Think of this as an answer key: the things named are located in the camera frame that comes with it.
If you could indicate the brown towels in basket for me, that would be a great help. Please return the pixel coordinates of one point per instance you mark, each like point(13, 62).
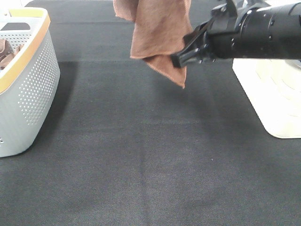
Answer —
point(5, 55)

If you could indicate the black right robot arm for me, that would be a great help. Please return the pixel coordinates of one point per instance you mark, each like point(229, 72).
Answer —
point(244, 29)

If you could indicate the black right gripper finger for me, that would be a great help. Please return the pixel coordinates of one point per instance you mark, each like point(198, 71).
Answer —
point(199, 38)
point(182, 58)

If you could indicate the grey perforated laundry basket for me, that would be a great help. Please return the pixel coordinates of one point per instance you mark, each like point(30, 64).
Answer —
point(29, 82)

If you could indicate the brown microfibre towel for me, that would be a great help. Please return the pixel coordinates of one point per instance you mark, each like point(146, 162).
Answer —
point(160, 26)

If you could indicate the white storage bin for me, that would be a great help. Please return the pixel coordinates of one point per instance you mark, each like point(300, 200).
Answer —
point(273, 87)

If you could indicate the black fabric table mat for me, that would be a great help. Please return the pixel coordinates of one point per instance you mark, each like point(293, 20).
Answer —
point(124, 146)

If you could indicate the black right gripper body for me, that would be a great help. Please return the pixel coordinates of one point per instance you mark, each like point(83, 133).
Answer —
point(223, 37)

